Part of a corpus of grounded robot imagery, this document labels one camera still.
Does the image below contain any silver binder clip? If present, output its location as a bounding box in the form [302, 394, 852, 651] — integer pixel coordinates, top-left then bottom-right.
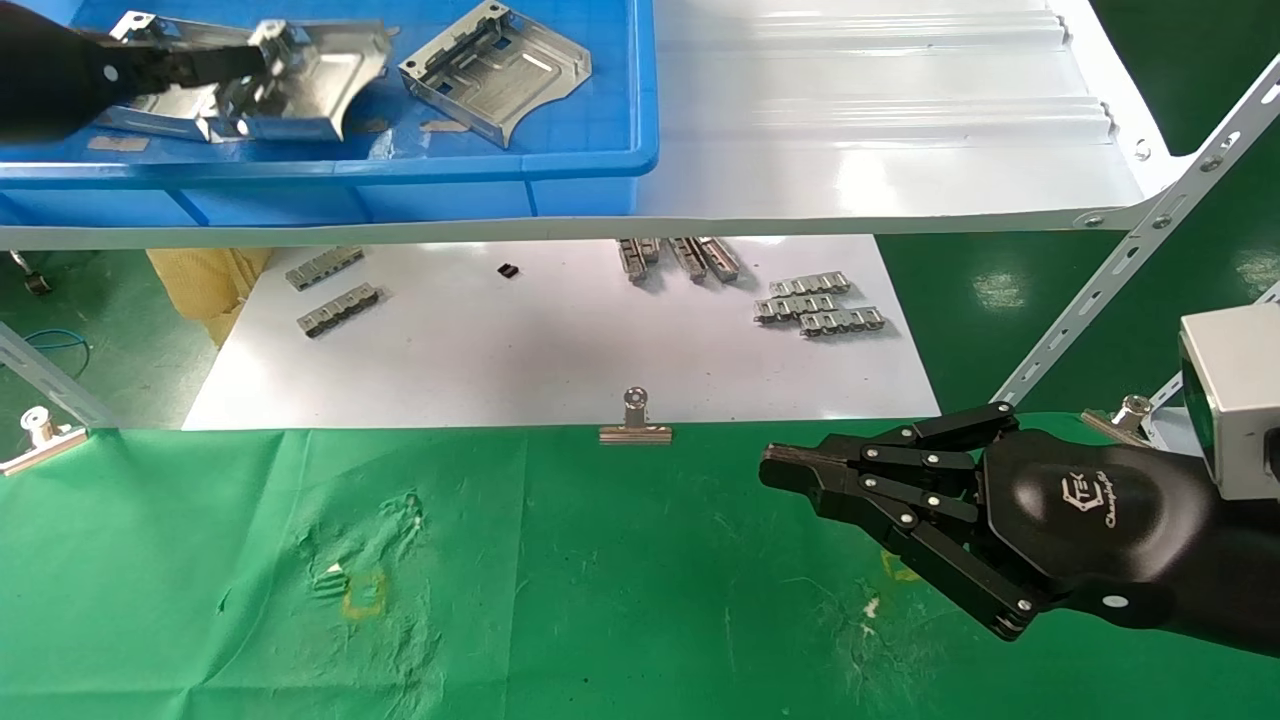
[599, 387, 675, 446]
[0, 406, 90, 477]
[1079, 394, 1157, 447]

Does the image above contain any blue cable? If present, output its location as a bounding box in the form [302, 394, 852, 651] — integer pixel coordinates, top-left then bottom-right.
[22, 328, 93, 379]

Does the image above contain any green cloth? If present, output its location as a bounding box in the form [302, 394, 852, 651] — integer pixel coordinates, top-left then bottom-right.
[0, 413, 1280, 720]

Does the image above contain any white shelf board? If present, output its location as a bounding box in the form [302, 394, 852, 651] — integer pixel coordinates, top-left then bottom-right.
[0, 0, 1199, 252]

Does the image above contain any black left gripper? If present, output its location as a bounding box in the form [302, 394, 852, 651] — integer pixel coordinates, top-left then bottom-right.
[0, 0, 270, 144]

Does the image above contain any yellow cloth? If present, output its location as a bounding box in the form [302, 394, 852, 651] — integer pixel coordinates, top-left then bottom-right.
[146, 248, 274, 349]

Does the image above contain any white table board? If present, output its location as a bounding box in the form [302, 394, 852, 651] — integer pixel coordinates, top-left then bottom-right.
[182, 235, 942, 432]

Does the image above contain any blue plastic bin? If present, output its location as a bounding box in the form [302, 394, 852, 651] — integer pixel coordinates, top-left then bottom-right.
[0, 0, 661, 229]

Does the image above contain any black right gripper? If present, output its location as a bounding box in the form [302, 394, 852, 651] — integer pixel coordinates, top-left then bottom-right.
[758, 400, 1218, 642]

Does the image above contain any stamped sheet metal bracket part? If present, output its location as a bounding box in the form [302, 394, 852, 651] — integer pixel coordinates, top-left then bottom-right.
[204, 17, 394, 144]
[397, 0, 594, 149]
[93, 9, 263, 143]

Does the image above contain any small grey metal rail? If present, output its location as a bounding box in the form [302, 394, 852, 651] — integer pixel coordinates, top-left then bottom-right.
[797, 306, 888, 339]
[753, 292, 840, 325]
[696, 237, 743, 284]
[667, 238, 708, 284]
[767, 271, 853, 299]
[297, 283, 383, 339]
[617, 238, 662, 284]
[285, 245, 366, 293]

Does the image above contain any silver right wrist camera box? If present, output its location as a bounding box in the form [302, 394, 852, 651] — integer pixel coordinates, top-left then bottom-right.
[1178, 305, 1280, 501]

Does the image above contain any black caster wheel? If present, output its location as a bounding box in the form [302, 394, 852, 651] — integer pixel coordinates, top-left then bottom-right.
[9, 250, 55, 298]

